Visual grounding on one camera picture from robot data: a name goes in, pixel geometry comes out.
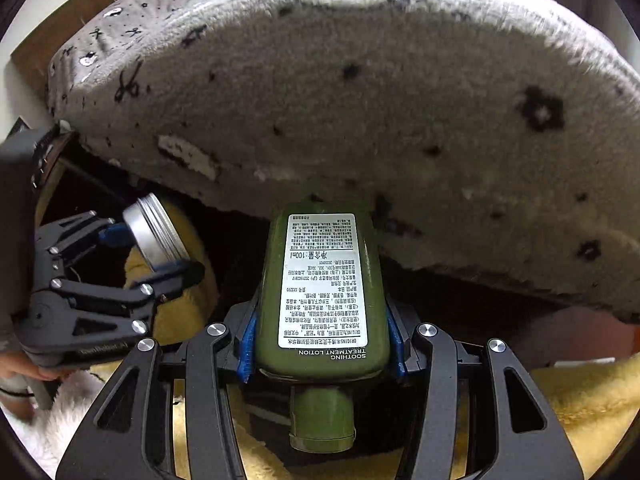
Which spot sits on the white fluffy rug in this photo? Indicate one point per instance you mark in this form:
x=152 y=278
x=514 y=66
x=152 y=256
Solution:
x=55 y=425

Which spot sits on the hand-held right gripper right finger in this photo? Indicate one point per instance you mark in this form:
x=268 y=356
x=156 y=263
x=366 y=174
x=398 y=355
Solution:
x=395 y=350

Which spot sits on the dark wooden headboard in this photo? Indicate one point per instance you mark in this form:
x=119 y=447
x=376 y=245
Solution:
x=40 y=60

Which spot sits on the yellow fluffy cloth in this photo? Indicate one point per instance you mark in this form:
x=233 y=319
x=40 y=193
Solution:
x=590 y=400

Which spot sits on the round metal tin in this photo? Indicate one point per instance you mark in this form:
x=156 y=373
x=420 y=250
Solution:
x=150 y=225

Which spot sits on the grey printed blanket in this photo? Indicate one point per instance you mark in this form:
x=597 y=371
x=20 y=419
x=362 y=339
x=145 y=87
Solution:
x=350 y=85

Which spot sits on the person's left hand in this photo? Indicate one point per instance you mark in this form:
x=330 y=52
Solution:
x=22 y=367

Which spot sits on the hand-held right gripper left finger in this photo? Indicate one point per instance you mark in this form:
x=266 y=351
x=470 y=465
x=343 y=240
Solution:
x=247 y=346

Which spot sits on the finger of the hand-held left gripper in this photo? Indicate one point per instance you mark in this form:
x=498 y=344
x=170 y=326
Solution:
x=112 y=234
x=170 y=276

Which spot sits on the dark green lotion bottle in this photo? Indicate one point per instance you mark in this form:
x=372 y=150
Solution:
x=322 y=285

